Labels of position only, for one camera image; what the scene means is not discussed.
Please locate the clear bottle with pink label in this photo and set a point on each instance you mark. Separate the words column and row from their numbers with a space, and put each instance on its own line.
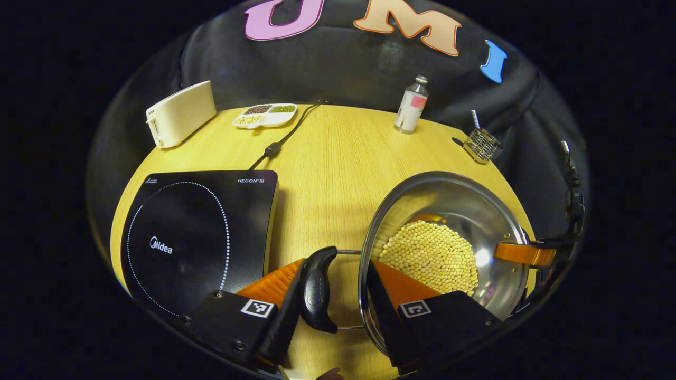
column 411, row 108

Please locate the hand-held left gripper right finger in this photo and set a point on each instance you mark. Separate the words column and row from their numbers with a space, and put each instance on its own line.
column 383, row 316

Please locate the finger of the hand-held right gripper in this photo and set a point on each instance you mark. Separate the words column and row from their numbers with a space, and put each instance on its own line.
column 523, row 253

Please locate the white divided dish of beans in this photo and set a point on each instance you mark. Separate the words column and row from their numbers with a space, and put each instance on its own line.
column 264, row 116

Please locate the pile of yellow soybeans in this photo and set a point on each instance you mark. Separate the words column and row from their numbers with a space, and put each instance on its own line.
column 433, row 253

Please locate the black induction cooktop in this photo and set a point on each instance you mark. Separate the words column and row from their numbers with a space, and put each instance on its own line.
column 195, row 237

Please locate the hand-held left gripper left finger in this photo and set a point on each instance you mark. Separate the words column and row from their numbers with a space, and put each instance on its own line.
column 285, row 327

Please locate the white toaster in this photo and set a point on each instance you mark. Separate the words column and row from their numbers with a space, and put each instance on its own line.
column 182, row 113

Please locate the striped straw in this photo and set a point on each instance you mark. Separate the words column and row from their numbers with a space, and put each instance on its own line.
column 476, row 119

